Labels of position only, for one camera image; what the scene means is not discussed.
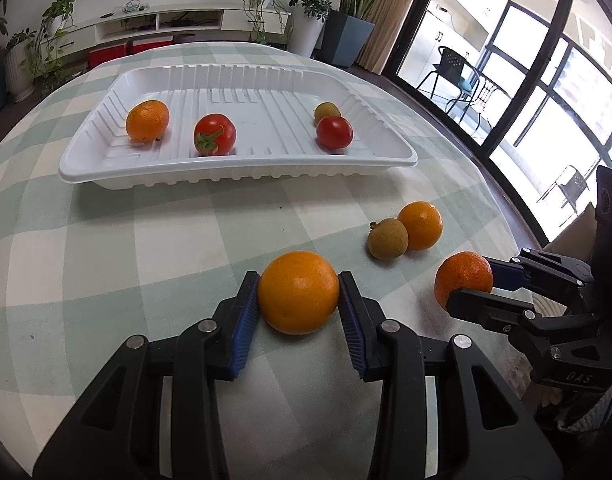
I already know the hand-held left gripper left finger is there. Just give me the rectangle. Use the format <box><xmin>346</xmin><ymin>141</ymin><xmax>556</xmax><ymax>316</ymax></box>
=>
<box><xmin>33</xmin><ymin>271</ymin><xmax>261</xmax><ymax>480</ymax></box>

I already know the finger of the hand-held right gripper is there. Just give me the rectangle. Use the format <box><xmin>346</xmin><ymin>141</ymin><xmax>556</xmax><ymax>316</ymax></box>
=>
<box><xmin>482</xmin><ymin>248</ymin><xmax>595</xmax><ymax>292</ymax></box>
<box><xmin>446</xmin><ymin>286</ymin><xmax>543</xmax><ymax>337</ymax></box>

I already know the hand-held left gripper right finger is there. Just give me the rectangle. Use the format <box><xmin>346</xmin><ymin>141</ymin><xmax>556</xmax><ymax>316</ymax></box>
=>
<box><xmin>337</xmin><ymin>271</ymin><xmax>564</xmax><ymax>480</ymax></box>

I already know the dark orange mandarin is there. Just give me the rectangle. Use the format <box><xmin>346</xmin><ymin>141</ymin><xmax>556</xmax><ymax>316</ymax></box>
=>
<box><xmin>434</xmin><ymin>251</ymin><xmax>495</xmax><ymax>311</ymax></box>

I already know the large smooth orange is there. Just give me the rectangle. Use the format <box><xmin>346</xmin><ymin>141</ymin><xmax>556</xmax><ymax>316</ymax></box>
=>
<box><xmin>257</xmin><ymin>251</ymin><xmax>341</xmax><ymax>336</ymax></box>

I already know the red tomato with green stem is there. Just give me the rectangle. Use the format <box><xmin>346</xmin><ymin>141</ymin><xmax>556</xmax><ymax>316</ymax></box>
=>
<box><xmin>193</xmin><ymin>113</ymin><xmax>237</xmax><ymax>157</ymax></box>

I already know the stemless red tomato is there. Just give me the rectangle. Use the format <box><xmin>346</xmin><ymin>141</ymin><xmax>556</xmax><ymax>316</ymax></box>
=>
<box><xmin>316</xmin><ymin>115</ymin><xmax>354</xmax><ymax>151</ymax></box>

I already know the white plastic tray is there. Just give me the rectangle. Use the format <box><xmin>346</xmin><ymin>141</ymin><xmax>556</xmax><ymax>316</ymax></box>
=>
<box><xmin>58</xmin><ymin>63</ymin><xmax>419</xmax><ymax>191</ymax></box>

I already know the brown longan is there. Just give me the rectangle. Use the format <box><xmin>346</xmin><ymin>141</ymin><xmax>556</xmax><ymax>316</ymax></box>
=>
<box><xmin>367</xmin><ymin>218</ymin><xmax>410</xmax><ymax>261</ymax></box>
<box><xmin>314</xmin><ymin>102</ymin><xmax>342</xmax><ymax>125</ymax></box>

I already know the orange with dark spot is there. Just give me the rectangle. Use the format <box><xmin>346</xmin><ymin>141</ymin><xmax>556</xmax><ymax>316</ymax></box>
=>
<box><xmin>125</xmin><ymin>99</ymin><xmax>171</xmax><ymax>143</ymax></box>

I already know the person's right hand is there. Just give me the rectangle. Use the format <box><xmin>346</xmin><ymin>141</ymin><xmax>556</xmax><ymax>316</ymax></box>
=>
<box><xmin>537</xmin><ymin>388</ymin><xmax>571</xmax><ymax>412</ymax></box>

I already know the person's right leg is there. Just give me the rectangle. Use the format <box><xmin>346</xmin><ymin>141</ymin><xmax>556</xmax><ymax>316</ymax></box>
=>
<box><xmin>556</xmin><ymin>390</ymin><xmax>612</xmax><ymax>435</ymax></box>

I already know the black metal chair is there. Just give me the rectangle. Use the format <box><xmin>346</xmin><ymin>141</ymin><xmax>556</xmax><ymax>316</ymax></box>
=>
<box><xmin>538</xmin><ymin>164</ymin><xmax>598</xmax><ymax>216</ymax></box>
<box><xmin>416</xmin><ymin>46</ymin><xmax>482</xmax><ymax>113</ymax></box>

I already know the small round orange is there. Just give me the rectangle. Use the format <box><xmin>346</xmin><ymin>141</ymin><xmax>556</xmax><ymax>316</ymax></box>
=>
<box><xmin>397</xmin><ymin>201</ymin><xmax>444</xmax><ymax>251</ymax></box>

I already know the green checked tablecloth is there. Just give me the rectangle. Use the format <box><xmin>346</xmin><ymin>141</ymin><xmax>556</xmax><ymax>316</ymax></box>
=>
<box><xmin>0</xmin><ymin>40</ymin><xmax>537</xmax><ymax>480</ymax></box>

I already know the black metal side table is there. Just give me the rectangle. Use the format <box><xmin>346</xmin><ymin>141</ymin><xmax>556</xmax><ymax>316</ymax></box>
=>
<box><xmin>470</xmin><ymin>76</ymin><xmax>512</xmax><ymax>138</ymax></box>

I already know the black framed glass door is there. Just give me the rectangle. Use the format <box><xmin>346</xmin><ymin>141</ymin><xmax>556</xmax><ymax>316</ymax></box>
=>
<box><xmin>383</xmin><ymin>0</ymin><xmax>612</xmax><ymax>248</ymax></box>

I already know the white balcony cabinet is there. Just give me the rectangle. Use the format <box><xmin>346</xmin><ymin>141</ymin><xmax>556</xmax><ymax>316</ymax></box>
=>
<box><xmin>403</xmin><ymin>0</ymin><xmax>509</xmax><ymax>76</ymax></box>

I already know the beige curtain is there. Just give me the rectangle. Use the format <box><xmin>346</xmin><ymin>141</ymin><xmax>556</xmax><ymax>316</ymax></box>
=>
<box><xmin>356</xmin><ymin>0</ymin><xmax>429</xmax><ymax>77</ymax></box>

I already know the red storage box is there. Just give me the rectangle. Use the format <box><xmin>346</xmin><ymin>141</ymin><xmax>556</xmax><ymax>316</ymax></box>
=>
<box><xmin>88</xmin><ymin>44</ymin><xmax>128</xmax><ymax>68</ymax></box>
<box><xmin>130</xmin><ymin>36</ymin><xmax>175</xmax><ymax>54</ymax></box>

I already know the large plant in blue pot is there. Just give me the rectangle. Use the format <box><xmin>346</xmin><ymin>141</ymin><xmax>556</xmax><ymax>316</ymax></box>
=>
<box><xmin>313</xmin><ymin>0</ymin><xmax>431</xmax><ymax>70</ymax></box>

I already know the white television cabinet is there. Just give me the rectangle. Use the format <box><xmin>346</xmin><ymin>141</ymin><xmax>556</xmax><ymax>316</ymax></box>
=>
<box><xmin>46</xmin><ymin>6</ymin><xmax>293</xmax><ymax>53</ymax></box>

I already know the bushy plant in white pot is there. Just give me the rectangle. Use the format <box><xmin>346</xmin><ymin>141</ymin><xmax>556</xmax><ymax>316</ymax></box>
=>
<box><xmin>285</xmin><ymin>0</ymin><xmax>333</xmax><ymax>59</ymax></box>

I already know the trailing plant on cabinet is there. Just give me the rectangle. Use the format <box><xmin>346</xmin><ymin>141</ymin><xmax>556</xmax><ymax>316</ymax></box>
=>
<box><xmin>243</xmin><ymin>0</ymin><xmax>293</xmax><ymax>47</ymax></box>

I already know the leafy plant in white pot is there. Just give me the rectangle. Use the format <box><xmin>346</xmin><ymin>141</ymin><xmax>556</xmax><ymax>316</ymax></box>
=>
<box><xmin>3</xmin><ymin>30</ymin><xmax>39</xmax><ymax>103</ymax></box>

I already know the trailing pothos plant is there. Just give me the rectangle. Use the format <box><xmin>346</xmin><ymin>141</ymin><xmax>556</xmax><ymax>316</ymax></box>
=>
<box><xmin>28</xmin><ymin>0</ymin><xmax>81</xmax><ymax>96</ymax></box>

